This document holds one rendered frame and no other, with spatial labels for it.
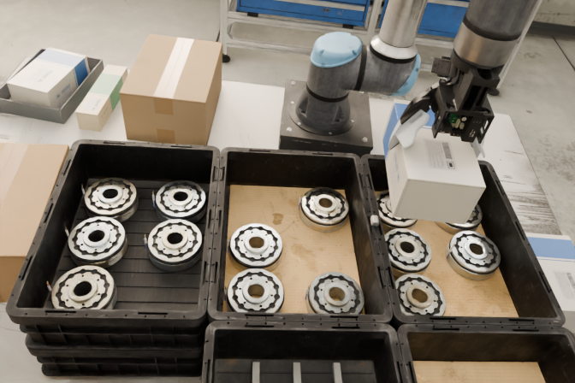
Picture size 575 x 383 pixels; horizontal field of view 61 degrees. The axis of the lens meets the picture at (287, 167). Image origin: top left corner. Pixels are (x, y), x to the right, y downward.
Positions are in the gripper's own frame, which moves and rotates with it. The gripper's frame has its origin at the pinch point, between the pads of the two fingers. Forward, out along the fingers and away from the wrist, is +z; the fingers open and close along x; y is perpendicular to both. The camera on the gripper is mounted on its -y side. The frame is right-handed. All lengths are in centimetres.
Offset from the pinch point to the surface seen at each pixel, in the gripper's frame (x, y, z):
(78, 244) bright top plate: -60, 10, 25
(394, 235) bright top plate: 0.3, -1.0, 24.7
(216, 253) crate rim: -34.0, 12.9, 17.6
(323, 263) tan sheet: -13.9, 5.7, 27.6
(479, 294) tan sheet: 17.0, 9.0, 27.6
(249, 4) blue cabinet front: -48, -193, 76
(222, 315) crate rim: -31.4, 24.5, 17.5
